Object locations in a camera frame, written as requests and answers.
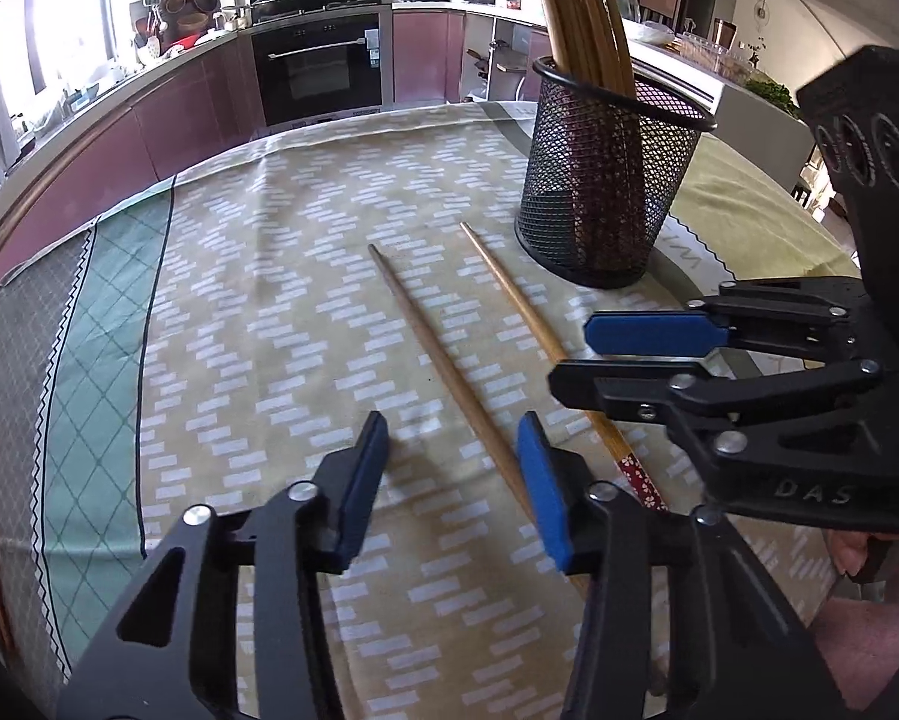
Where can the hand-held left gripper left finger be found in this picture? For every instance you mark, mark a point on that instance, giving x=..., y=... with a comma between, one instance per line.
x=365, y=465

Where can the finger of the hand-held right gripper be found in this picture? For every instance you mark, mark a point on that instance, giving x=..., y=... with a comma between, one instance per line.
x=651, y=334
x=621, y=382

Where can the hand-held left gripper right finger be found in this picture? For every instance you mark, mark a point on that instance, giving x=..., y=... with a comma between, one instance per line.
x=543, y=487

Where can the red-tipped wooden chopstick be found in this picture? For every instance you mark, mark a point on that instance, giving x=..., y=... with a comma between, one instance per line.
x=509, y=285
x=434, y=345

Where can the black mesh utensil holder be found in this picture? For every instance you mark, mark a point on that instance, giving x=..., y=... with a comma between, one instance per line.
x=606, y=195

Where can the bunch of wooden chopsticks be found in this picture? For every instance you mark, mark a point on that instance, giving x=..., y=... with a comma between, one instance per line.
x=577, y=15

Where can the person's right forearm pink sleeve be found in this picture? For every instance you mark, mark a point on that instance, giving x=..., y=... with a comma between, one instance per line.
x=869, y=637

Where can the person's right hand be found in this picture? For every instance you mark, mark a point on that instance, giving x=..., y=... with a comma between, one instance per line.
x=848, y=551

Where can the beige green patterned tablecloth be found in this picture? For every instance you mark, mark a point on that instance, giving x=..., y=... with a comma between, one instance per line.
x=269, y=315

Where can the green leafy vegetables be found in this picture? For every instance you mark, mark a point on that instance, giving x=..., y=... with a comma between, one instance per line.
x=773, y=97

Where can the pink base cabinet run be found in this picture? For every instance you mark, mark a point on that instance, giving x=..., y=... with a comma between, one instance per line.
x=427, y=52
x=134, y=127

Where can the black built-in oven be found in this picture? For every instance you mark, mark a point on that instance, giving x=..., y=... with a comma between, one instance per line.
x=318, y=71

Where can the red bowl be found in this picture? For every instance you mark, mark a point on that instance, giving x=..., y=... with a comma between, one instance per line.
x=188, y=43

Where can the wok with glass lid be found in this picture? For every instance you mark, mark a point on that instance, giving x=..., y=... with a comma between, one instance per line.
x=275, y=4

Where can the hanging kitchen utensil rack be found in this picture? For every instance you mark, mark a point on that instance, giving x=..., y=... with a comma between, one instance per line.
x=175, y=4

